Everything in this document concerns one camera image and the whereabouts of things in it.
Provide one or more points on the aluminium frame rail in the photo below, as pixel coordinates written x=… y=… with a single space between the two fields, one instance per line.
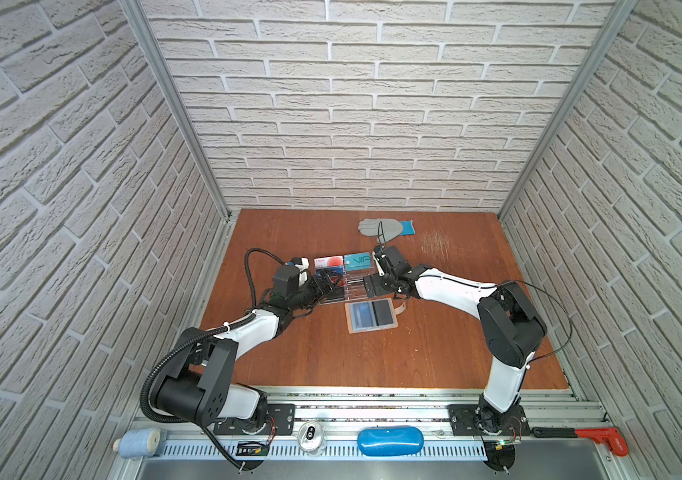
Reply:
x=613 y=24
x=150 y=46

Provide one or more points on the blue oval case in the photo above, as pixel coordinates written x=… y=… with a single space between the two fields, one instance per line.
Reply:
x=390 y=441

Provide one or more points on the red black handled tool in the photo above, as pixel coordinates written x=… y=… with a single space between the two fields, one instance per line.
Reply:
x=610 y=437

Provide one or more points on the grey blue work glove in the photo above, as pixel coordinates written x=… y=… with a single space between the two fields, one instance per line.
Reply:
x=385 y=229

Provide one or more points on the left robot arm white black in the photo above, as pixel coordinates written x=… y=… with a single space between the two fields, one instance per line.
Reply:
x=193 y=382

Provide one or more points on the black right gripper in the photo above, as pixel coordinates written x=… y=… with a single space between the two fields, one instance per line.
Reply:
x=378 y=290

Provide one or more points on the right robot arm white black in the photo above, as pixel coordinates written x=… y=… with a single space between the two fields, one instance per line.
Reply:
x=512 y=329

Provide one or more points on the white red april card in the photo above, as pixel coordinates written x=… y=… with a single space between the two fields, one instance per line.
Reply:
x=330 y=262

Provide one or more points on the teal VIP card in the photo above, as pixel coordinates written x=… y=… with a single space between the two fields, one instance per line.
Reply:
x=357 y=261

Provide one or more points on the aluminium frame rail left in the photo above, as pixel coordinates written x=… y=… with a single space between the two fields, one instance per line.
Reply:
x=150 y=46

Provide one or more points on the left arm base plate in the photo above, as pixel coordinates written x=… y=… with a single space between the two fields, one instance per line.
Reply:
x=277 y=418

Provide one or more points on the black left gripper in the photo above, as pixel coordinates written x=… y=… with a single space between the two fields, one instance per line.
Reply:
x=330 y=284

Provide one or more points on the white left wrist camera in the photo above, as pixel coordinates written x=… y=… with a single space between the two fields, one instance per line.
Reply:
x=302 y=264

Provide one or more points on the beige leather card holder wallet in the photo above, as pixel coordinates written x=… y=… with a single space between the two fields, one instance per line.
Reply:
x=359 y=316

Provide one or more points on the clear acrylic card display stand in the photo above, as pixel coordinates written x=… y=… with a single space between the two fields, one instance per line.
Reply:
x=352 y=289

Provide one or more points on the silver can top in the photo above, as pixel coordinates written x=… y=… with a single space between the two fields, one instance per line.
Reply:
x=311 y=438

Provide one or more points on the aluminium frame rail right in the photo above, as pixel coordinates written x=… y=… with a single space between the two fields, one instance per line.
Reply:
x=613 y=24

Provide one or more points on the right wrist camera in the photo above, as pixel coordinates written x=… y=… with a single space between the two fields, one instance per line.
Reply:
x=390 y=261

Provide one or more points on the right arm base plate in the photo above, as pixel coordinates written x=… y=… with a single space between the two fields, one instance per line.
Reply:
x=475 y=420

